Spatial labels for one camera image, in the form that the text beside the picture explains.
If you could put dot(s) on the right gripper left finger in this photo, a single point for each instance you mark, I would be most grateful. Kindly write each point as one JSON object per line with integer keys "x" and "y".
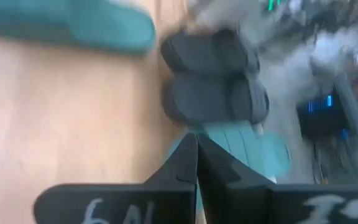
{"x": 135, "y": 202}

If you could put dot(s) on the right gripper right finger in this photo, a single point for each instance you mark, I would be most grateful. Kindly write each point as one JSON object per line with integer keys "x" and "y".
{"x": 259, "y": 205}

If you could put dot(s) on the green rubber slide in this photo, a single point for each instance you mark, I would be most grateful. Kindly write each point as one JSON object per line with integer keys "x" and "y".
{"x": 89, "y": 25}
{"x": 244, "y": 146}

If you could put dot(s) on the black rubber slide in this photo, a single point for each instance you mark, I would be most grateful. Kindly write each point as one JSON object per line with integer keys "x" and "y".
{"x": 210, "y": 99}
{"x": 204, "y": 53}

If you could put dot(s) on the black computer tower glowing fans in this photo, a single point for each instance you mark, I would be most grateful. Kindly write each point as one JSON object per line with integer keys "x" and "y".
{"x": 322, "y": 118}

